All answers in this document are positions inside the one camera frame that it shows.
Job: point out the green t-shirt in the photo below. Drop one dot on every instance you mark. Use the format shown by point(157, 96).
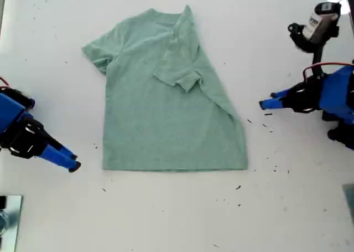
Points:
point(166, 110)

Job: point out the black clamp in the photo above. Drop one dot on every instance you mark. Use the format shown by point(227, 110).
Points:
point(2, 202)

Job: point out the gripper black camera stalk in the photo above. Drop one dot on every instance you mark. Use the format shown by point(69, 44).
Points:
point(318, 58)

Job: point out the shiny steel post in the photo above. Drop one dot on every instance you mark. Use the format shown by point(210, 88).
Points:
point(13, 221)

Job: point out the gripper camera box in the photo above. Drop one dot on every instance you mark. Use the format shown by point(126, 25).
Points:
point(320, 22)

